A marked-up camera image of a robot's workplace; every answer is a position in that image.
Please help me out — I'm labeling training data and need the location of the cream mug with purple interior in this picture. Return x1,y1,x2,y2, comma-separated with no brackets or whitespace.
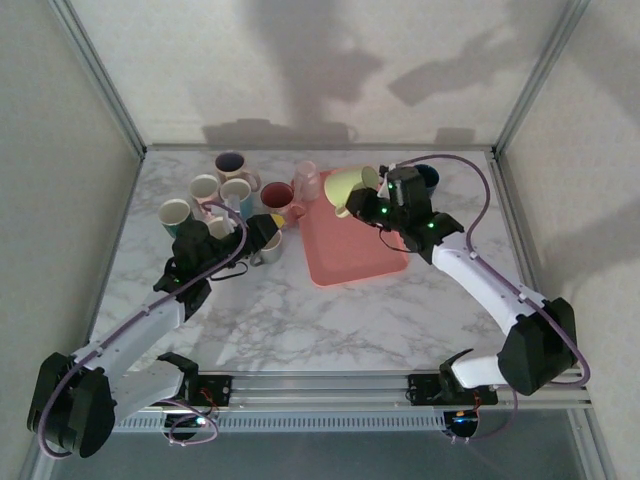
214,150,263,194

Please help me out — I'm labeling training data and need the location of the teal mug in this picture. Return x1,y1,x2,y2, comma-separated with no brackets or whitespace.
157,198,194,239

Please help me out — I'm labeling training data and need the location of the aluminium frame post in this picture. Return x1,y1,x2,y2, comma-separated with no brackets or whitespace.
19,429,59,480
569,407,619,480
47,0,147,157
492,0,594,156

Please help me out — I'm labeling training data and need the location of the grey slotted cable duct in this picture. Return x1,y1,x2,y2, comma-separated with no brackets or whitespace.
119,412,448,434

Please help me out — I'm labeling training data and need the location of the thin black cable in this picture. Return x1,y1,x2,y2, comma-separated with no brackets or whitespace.
211,261,250,282
376,226,410,255

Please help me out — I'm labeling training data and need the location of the pale pink tall mug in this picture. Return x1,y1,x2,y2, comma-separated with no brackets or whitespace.
292,160,321,201

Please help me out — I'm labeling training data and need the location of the aluminium frame rail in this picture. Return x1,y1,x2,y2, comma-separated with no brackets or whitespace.
87,149,147,346
485,149,561,371
142,143,497,154

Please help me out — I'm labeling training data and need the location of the pink floral mug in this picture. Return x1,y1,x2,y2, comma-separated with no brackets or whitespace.
259,181,307,224

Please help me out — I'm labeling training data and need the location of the light blue mug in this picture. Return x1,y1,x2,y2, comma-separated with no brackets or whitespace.
219,178,256,219

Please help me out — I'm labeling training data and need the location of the pink plastic tray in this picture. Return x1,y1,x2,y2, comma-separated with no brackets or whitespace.
291,169,410,289

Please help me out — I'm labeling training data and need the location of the white speckled mug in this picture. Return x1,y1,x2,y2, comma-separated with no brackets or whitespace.
206,215,232,241

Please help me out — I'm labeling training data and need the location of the black electronics box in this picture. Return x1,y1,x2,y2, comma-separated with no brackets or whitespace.
197,374,234,407
407,372,444,406

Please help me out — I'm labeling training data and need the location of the light green mug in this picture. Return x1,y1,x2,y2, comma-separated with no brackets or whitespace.
323,165,382,220

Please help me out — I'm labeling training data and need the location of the dark blue mug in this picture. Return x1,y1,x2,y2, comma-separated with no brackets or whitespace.
412,163,441,197

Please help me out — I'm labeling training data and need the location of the grey mug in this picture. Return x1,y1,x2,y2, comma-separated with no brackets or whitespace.
248,228,285,267

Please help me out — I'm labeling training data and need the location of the black controller with led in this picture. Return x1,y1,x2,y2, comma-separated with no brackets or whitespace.
443,409,482,444
162,410,212,442

